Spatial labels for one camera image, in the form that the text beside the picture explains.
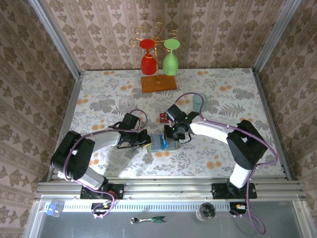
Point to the black connector bracket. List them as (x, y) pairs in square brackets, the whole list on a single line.
[(99, 208), (234, 212)]

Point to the green card holder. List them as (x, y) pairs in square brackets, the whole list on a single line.
[(153, 145)]

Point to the teal frosted tumbler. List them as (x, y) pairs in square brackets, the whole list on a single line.
[(197, 106)]

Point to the green wine glass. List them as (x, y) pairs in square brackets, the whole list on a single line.
[(170, 65)]

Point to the clear glass tumbler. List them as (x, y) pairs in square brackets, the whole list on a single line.
[(127, 104)]

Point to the grey metal shelf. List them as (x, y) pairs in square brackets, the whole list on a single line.
[(74, 228)]

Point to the floral patterned tablecloth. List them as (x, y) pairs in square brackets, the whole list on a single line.
[(173, 166)]

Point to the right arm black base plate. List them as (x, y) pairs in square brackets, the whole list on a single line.
[(219, 191)]

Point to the blue white connector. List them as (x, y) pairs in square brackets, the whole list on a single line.
[(51, 210)]

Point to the clear glass jar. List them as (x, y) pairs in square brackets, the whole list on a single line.
[(206, 211)]

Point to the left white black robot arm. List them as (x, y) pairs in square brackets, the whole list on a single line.
[(74, 153)]

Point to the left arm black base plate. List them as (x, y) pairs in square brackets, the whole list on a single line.
[(117, 191)]

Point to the aluminium side rail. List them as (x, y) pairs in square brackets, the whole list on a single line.
[(66, 124), (273, 124)]

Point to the aluminium mounting rail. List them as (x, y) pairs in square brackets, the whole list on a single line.
[(168, 189)]

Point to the red credit card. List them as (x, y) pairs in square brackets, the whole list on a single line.
[(163, 120)]

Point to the aluminium frame post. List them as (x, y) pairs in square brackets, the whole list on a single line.
[(56, 37), (275, 37)]

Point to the red wine glass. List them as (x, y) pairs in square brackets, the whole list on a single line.
[(148, 65)]

